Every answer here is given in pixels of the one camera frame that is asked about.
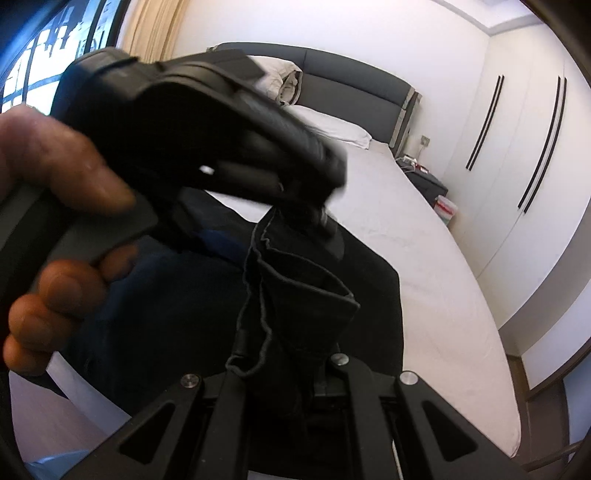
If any black jeans pant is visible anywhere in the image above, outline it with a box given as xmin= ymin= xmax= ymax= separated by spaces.
xmin=68 ymin=188 xmax=406 ymax=480

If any left hand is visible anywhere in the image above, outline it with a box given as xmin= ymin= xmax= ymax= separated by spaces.
xmin=1 ymin=104 xmax=136 ymax=375

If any beige curtain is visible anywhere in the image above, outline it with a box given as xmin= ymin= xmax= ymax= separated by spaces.
xmin=115 ymin=0 xmax=189 ymax=62

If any white bed mattress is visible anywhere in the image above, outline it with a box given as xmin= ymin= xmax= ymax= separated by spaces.
xmin=3 ymin=142 xmax=522 ymax=455

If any white folded duvet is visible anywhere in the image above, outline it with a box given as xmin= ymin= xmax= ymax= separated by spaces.
xmin=249 ymin=55 xmax=304 ymax=106

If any black framed window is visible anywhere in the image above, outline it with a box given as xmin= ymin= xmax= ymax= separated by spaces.
xmin=1 ymin=1 xmax=130 ymax=114

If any white pillow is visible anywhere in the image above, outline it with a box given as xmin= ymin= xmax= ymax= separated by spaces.
xmin=284 ymin=105 xmax=373 ymax=150

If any dark grey headboard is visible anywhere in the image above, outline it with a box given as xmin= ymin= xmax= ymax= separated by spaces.
xmin=214 ymin=42 xmax=421 ymax=156

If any white plastic bag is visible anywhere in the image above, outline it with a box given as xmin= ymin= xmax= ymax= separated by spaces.
xmin=434 ymin=195 xmax=458 ymax=225

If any black bedside table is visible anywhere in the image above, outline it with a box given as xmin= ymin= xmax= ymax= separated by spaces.
xmin=396 ymin=158 xmax=448 ymax=207

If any white wardrobe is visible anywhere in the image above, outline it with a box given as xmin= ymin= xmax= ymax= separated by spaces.
xmin=438 ymin=22 xmax=591 ymax=388

